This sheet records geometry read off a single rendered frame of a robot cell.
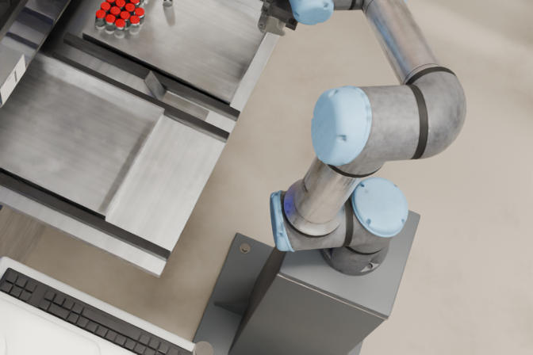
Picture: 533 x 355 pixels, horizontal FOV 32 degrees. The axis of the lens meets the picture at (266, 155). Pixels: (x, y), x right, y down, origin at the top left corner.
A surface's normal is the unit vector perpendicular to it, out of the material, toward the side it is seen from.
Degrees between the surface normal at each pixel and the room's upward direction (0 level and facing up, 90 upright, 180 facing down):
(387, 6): 35
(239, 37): 0
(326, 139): 82
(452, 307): 0
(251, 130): 0
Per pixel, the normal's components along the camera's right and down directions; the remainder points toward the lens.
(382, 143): 0.22, 0.52
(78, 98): 0.18, -0.41
